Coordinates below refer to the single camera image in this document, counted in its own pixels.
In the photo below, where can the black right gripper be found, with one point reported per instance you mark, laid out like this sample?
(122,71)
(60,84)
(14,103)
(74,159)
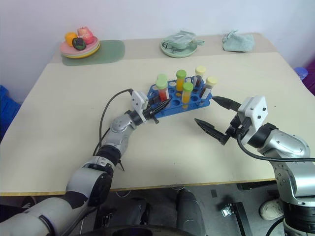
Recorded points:
(236,129)

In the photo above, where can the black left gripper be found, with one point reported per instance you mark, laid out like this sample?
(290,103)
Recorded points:
(152,114)

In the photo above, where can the red tube green cap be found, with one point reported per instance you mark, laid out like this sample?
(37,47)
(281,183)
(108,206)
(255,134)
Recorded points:
(162,76)
(162,84)

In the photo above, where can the orange tube green cap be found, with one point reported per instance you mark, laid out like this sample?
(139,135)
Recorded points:
(180,73)
(187,96)

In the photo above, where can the brown tube yellow cap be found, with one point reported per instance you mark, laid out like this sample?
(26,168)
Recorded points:
(200,70)
(211,80)

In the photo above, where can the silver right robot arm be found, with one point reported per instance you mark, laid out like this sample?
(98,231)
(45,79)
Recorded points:
(288,145)

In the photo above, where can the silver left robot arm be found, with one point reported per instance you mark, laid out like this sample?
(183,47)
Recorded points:
(118,137)

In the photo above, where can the blue test tube rack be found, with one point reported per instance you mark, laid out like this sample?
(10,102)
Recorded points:
(172,112)

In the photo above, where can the mint green plate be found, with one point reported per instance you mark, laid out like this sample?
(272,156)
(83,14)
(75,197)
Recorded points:
(182,54)

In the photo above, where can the green placemat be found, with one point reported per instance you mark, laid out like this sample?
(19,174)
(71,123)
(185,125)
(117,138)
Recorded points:
(110,52)

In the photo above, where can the mint green towel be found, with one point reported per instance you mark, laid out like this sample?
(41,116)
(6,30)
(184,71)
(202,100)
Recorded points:
(240,43)

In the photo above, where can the yellow plate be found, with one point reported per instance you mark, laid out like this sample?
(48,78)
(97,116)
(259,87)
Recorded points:
(95,51)

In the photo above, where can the pink plate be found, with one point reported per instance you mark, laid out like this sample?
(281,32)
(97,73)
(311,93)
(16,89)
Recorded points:
(92,46)

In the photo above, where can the blue bottle cap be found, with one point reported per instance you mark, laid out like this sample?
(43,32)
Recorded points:
(301,72)

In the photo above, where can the pale green stacked plate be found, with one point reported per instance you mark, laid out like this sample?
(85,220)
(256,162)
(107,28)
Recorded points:
(73,57)

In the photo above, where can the purple object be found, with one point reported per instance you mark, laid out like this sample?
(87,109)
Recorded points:
(310,81)

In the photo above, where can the dark grey rounded shape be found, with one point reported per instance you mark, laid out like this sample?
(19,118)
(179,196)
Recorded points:
(190,211)

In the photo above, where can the dark green black toy fruit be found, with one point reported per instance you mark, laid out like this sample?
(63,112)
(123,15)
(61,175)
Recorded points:
(78,44)

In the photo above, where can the white shoe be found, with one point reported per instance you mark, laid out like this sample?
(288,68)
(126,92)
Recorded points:
(270,210)

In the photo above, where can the orange toy fruit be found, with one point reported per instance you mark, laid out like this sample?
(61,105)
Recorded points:
(70,38)

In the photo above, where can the blue plastic bin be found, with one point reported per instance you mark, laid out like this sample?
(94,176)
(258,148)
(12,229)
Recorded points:
(7,110)

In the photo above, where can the black white-striped shoe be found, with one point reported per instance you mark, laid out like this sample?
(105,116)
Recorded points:
(29,202)

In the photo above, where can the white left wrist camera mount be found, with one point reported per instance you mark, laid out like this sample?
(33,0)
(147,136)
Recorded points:
(137,100)

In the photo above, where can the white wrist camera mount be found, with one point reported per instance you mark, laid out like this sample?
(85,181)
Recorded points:
(256,108)
(137,100)

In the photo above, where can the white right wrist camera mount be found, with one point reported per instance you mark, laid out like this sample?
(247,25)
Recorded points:
(256,108)

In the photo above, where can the small metal bracket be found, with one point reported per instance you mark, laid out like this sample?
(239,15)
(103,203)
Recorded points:
(226,211)

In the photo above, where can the black table frame leg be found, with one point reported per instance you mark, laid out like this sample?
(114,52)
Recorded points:
(242,218)

